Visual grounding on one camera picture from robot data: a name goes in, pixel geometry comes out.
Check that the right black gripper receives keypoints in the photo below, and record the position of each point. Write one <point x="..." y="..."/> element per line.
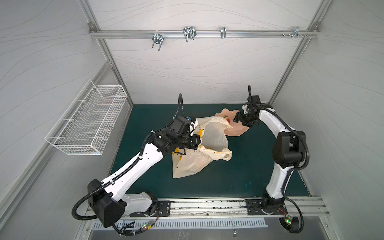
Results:
<point x="240" y="118"/>

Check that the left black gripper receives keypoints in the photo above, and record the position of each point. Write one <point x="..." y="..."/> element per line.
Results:
<point x="195" y="142"/>

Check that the cream banana-print plastic bag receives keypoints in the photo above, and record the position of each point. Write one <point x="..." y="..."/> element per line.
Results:
<point x="213" y="147"/>

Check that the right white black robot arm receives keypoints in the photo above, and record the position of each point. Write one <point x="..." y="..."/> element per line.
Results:
<point x="290" y="153"/>

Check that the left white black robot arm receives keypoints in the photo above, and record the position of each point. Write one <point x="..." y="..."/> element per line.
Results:
<point x="104" y="200"/>

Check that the pink scalloped fruit bowl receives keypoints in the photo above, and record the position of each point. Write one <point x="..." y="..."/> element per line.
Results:
<point x="237" y="128"/>

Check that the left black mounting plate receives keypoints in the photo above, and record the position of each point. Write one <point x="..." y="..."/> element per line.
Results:
<point x="159" y="208"/>

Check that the black mounting plate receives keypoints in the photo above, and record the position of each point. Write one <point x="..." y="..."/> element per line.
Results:
<point x="265" y="206"/>
<point x="159" y="208"/>

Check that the metal hook clamp small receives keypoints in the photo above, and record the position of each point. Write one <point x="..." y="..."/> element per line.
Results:
<point x="223" y="32"/>

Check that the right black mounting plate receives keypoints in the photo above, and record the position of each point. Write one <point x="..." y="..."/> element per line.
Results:
<point x="265" y="206"/>

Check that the metal hook clamp middle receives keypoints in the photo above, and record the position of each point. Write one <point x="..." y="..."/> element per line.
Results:
<point x="189" y="33"/>

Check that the metal hook clamp left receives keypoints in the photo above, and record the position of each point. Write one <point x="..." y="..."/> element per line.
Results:
<point x="157" y="39"/>

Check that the aluminium top crossbar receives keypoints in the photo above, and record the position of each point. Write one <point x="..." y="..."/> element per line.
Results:
<point x="201" y="34"/>

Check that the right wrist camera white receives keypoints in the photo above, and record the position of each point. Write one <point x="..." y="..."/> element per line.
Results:
<point x="245" y="109"/>

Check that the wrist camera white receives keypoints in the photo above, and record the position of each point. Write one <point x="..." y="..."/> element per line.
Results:
<point x="245" y="109"/>
<point x="192" y="125"/>

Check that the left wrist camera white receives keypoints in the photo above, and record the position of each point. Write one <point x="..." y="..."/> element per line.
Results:
<point x="192" y="125"/>

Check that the white wire basket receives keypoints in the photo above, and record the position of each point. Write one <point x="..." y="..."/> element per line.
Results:
<point x="86" y="125"/>

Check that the metal bracket clamp right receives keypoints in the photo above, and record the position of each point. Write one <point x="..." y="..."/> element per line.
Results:
<point x="296" y="34"/>

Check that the white slotted cable duct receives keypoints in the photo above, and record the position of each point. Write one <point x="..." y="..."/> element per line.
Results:
<point x="205" y="223"/>

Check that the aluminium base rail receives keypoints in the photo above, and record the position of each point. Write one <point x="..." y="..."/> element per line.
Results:
<point x="234" y="208"/>

